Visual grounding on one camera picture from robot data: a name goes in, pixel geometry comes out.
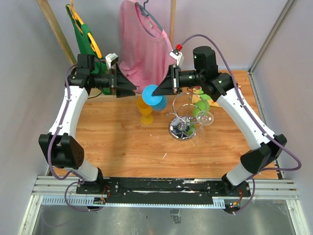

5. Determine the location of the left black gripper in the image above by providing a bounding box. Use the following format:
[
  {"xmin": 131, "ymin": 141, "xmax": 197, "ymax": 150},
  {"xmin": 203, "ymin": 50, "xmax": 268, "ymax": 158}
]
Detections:
[{"xmin": 90, "ymin": 63, "xmax": 136, "ymax": 98}]

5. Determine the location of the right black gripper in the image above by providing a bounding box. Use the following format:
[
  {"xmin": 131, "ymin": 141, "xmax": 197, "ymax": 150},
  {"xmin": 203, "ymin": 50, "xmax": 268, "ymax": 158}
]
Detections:
[{"xmin": 153, "ymin": 64, "xmax": 204, "ymax": 96}]

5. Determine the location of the blue plastic wine glass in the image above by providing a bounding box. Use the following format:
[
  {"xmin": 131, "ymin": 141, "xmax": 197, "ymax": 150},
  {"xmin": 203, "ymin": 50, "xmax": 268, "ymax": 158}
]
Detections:
[{"xmin": 142, "ymin": 85, "xmax": 167, "ymax": 112}]

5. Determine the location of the orange plastic wine glass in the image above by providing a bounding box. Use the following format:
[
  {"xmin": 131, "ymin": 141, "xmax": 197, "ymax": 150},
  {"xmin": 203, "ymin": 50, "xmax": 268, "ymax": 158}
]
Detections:
[{"xmin": 136, "ymin": 96, "xmax": 154, "ymax": 125}]

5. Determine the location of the green plastic wine glass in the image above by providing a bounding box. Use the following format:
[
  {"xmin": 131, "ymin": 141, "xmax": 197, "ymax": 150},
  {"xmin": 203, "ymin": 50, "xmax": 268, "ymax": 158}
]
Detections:
[{"xmin": 192, "ymin": 88, "xmax": 211, "ymax": 118}]

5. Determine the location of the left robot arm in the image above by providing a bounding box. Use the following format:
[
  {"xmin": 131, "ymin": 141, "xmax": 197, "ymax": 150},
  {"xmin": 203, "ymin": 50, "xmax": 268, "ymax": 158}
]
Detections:
[{"xmin": 39, "ymin": 53, "xmax": 136, "ymax": 194}]

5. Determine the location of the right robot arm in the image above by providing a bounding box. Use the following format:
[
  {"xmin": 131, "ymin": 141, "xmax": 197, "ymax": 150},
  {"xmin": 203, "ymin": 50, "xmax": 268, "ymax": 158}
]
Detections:
[{"xmin": 152, "ymin": 46, "xmax": 287, "ymax": 196}]

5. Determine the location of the chrome wine glass rack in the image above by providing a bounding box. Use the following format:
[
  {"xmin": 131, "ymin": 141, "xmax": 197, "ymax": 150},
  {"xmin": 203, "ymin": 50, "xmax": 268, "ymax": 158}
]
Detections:
[{"xmin": 167, "ymin": 88, "xmax": 201, "ymax": 141}]

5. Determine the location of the clear wine glass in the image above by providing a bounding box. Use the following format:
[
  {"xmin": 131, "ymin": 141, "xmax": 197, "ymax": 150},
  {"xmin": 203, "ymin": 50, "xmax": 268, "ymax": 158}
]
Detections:
[{"xmin": 196, "ymin": 111, "xmax": 214, "ymax": 130}]

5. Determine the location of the wooden clothes rack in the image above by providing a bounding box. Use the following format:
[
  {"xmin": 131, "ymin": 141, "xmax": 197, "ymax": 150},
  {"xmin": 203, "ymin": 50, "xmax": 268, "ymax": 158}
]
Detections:
[{"xmin": 36, "ymin": 0, "xmax": 177, "ymax": 103}]

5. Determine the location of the yellow printed folded cloth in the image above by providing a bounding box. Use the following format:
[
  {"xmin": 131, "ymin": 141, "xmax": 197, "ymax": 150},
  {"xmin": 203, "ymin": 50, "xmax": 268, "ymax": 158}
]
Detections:
[{"xmin": 191, "ymin": 87, "xmax": 220, "ymax": 108}]

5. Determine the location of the pink t-shirt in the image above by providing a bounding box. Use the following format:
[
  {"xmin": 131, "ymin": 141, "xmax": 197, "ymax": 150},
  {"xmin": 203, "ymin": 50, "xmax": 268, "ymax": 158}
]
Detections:
[{"xmin": 119, "ymin": 0, "xmax": 176, "ymax": 93}]

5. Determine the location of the yellow clothes hanger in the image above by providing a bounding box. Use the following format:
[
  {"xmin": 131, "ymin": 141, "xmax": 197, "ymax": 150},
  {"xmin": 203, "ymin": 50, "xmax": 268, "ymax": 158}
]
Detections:
[{"xmin": 66, "ymin": 0, "xmax": 103, "ymax": 59}]

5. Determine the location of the green vest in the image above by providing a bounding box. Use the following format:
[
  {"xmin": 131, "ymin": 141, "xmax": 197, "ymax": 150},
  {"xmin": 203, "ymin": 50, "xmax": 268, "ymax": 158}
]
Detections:
[{"xmin": 65, "ymin": 3, "xmax": 113, "ymax": 96}]

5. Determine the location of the grey clothes hanger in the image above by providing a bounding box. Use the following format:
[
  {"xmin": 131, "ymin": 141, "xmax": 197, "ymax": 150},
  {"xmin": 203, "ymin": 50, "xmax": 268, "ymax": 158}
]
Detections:
[{"xmin": 134, "ymin": 0, "xmax": 163, "ymax": 39}]

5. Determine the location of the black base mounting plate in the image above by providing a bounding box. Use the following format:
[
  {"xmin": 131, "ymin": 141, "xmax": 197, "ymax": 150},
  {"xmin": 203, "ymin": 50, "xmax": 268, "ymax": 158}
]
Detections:
[{"xmin": 76, "ymin": 177, "xmax": 251, "ymax": 205}]

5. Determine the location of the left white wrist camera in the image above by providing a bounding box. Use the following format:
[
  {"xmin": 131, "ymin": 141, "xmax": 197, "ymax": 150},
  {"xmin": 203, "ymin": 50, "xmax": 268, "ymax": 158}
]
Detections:
[{"xmin": 105, "ymin": 53, "xmax": 118, "ymax": 70}]

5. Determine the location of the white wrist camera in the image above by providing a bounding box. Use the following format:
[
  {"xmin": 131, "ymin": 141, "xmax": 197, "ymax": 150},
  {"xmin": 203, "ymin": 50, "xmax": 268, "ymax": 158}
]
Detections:
[
  {"xmin": 170, "ymin": 44, "xmax": 184, "ymax": 69},
  {"xmin": 105, "ymin": 53, "xmax": 118, "ymax": 70}
]

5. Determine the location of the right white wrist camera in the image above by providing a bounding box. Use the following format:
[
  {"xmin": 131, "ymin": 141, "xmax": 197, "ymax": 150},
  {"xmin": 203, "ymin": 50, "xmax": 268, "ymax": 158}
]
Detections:
[{"xmin": 170, "ymin": 44, "xmax": 184, "ymax": 69}]

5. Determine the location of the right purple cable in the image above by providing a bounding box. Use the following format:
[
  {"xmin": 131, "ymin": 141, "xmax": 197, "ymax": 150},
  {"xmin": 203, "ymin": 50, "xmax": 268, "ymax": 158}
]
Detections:
[{"xmin": 176, "ymin": 34, "xmax": 302, "ymax": 216}]

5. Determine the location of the aluminium frame rail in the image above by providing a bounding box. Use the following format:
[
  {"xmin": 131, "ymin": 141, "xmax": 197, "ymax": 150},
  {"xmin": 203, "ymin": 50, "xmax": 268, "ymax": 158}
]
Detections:
[{"xmin": 19, "ymin": 176, "xmax": 310, "ymax": 235}]

